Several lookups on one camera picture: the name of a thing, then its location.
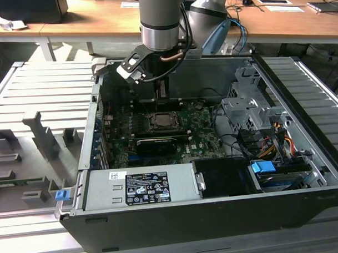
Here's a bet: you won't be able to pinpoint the metal socket cover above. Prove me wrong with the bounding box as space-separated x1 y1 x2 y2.
148 111 185 131

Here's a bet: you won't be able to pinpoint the RAM slot with white clips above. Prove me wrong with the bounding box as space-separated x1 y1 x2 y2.
130 97 183 103
130 102 183 108

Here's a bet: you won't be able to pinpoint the RAM slot with black clips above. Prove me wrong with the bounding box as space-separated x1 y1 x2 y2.
130 100 183 105
130 104 183 110

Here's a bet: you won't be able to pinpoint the CPU socket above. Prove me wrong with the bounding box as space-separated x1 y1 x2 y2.
146 110 186 133

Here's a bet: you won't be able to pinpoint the copper coloured tube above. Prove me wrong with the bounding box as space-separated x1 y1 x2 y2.
159 51 184 63

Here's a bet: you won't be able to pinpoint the green motherboard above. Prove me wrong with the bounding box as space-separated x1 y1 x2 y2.
101 98 232 169

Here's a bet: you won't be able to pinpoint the black graphics card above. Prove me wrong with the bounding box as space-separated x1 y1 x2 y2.
135 136 178 158

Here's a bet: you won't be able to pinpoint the silver metal drive cage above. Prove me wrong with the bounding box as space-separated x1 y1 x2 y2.
219 64 294 138

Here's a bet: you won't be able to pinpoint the black plastic shroud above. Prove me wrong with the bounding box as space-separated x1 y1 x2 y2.
192 157 263 199

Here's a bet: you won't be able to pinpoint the grey power supply unit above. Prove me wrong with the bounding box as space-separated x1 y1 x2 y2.
80 161 204 211

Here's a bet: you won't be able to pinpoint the hard disk in blue carrier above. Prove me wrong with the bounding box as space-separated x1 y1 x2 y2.
249 159 314 194

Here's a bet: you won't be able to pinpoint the grey parts rack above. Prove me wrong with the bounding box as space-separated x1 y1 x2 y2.
0 109 84 215

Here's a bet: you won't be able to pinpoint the black PC case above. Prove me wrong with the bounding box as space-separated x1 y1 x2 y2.
48 49 338 253

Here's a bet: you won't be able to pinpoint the blue case latch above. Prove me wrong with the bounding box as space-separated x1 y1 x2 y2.
54 190 70 203

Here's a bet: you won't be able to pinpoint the black equipment box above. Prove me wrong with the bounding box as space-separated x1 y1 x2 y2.
0 0 69 25

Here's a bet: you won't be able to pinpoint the crumpled white paper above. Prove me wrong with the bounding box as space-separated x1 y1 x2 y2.
0 13 28 32

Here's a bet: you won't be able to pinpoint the green RAM stick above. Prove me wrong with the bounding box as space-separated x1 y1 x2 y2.
0 177 44 186

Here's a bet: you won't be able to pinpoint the grey flat device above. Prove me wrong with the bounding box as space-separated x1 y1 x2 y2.
307 0 338 16

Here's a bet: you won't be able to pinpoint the black camera cable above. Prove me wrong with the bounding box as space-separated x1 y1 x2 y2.
139 33 198 84

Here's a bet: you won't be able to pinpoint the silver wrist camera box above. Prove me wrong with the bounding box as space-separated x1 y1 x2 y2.
182 41 204 60
115 44 153 85

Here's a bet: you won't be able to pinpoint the grey case hinge bracket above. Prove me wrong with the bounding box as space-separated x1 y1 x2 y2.
90 57 109 80

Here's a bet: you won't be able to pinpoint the blue cable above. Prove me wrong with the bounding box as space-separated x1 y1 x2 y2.
228 16 250 53

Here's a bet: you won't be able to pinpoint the black cable bundle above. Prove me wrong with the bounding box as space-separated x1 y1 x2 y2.
211 100 261 160

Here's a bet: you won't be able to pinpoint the yellow red power wires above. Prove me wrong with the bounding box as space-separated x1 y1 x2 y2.
256 121 297 160

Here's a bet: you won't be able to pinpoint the grey desk cable port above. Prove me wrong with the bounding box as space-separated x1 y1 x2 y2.
258 0 293 6

